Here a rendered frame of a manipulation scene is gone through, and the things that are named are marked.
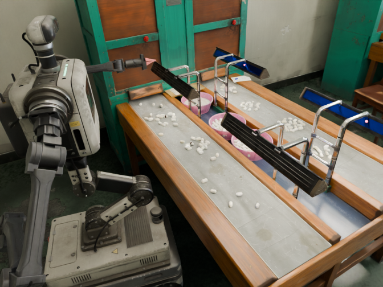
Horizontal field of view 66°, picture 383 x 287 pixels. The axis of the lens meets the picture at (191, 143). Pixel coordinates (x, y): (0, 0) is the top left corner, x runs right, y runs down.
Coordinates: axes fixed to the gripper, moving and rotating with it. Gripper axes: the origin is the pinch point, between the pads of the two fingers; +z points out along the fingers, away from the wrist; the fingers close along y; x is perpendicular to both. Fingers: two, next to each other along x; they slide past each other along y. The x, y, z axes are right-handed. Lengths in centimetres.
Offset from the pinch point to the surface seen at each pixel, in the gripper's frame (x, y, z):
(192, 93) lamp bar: 30.9, 22.6, 14.8
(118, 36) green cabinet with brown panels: -32.5, -21.0, -18.5
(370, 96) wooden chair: -34, 64, 218
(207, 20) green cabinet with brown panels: -46, -27, 57
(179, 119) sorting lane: -9.5, 44.8, 12.4
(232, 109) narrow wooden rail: -3, 44, 54
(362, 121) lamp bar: 90, 44, 82
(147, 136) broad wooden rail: 9, 49, -15
